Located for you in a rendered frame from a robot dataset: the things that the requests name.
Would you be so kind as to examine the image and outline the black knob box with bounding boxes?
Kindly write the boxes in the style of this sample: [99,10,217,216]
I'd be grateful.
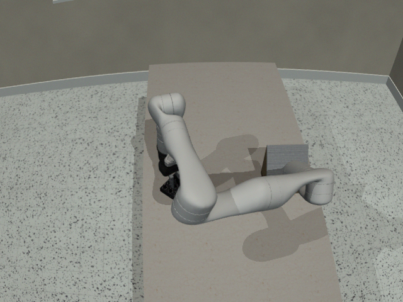
[160,173,179,199]

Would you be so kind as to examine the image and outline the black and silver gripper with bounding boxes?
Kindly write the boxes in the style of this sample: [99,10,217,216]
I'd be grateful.
[157,137,180,189]

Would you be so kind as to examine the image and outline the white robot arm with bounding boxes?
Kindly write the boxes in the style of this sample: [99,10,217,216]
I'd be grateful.
[148,92,334,225]

